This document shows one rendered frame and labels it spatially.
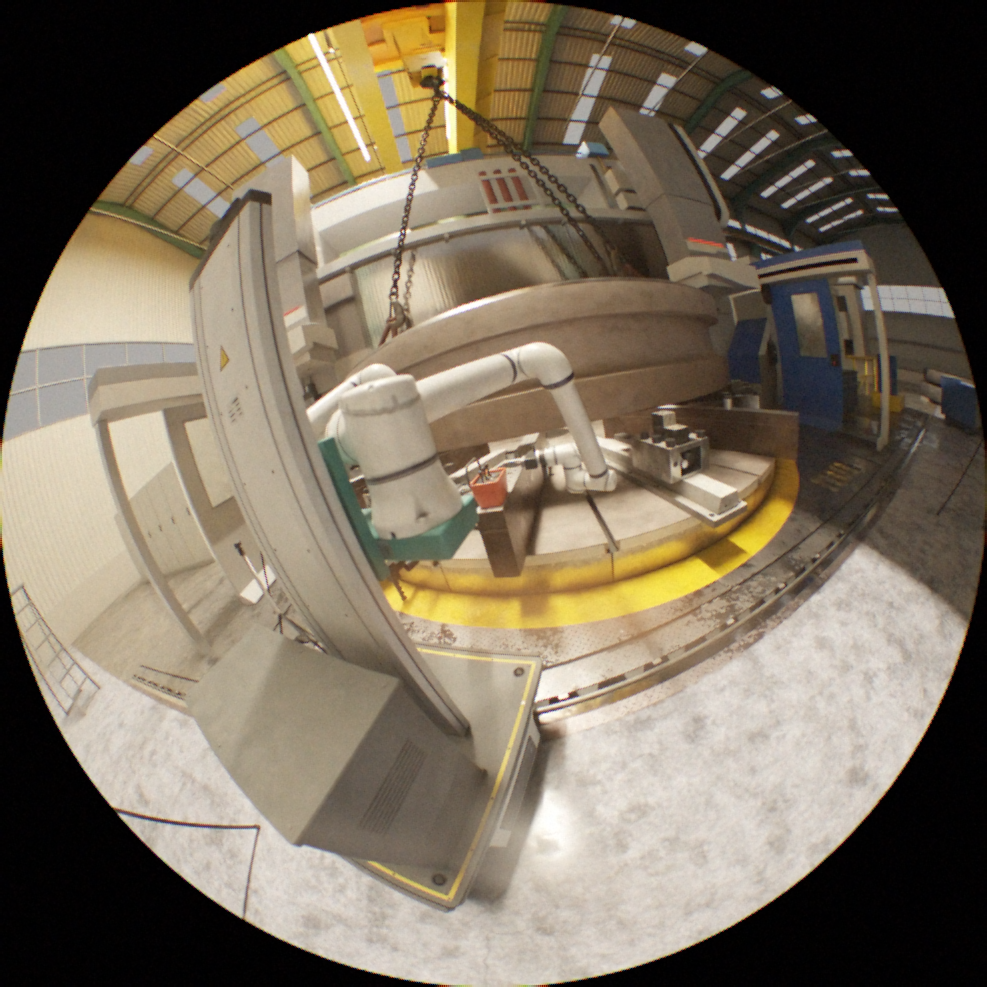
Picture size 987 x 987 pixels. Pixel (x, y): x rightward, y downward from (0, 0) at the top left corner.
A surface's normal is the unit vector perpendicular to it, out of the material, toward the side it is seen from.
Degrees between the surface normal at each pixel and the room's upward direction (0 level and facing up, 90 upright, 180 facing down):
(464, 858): 0
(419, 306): 90
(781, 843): 0
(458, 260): 90
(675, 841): 0
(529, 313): 90
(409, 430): 89
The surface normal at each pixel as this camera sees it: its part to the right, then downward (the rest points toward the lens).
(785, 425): -0.84, 0.38
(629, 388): 0.07, 0.33
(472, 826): -0.25, -0.90
